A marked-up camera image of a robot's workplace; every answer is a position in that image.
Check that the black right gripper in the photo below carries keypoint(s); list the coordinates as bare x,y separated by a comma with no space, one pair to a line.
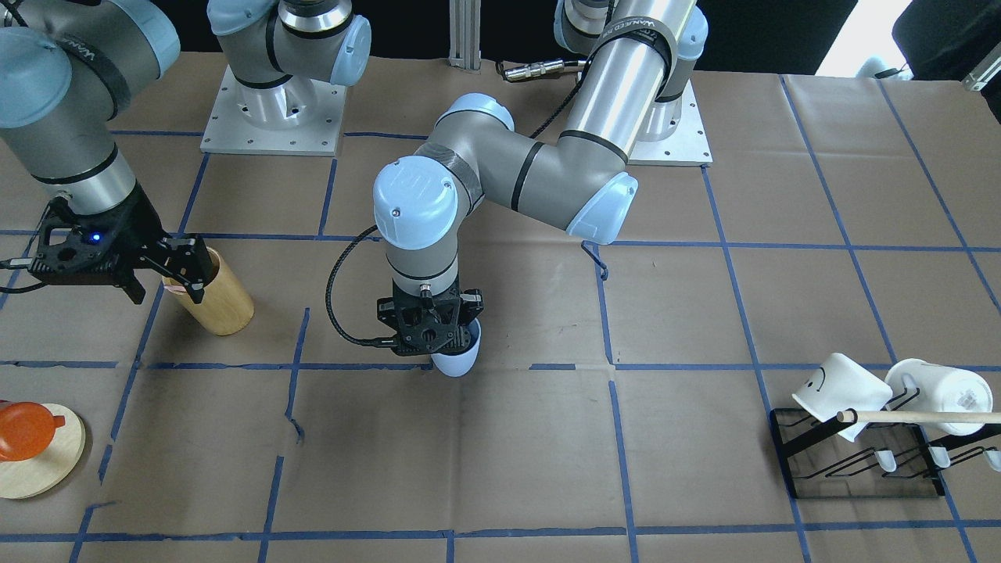
138,224

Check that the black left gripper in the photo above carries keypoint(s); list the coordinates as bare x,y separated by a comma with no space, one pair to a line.
473,302

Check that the light blue plastic cup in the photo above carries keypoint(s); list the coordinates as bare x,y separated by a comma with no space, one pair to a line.
455,366

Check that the bamboo chopstick holder cup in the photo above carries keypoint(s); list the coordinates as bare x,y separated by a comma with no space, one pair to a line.
227,307

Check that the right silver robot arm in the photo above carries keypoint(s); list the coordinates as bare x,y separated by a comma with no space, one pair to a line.
68,67

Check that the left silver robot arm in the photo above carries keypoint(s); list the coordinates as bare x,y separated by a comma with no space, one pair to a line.
636,51

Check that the orange cup on stand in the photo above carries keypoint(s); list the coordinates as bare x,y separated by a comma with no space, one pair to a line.
27,428

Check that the wooden mug tree stand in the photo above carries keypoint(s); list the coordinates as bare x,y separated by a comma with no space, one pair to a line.
29,478

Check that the white smiley mug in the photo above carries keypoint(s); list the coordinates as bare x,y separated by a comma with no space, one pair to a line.
838,385

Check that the white mug far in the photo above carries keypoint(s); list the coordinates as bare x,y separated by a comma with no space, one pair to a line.
924,387

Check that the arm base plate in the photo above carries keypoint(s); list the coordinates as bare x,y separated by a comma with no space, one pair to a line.
673,135
301,117

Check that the aluminium frame post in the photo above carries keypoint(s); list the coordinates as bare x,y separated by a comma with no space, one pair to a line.
464,26

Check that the wooden rack handle rod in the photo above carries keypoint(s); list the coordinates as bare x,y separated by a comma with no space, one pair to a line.
852,416

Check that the black wire mug rack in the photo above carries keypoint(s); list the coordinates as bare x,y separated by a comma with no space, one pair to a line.
892,458

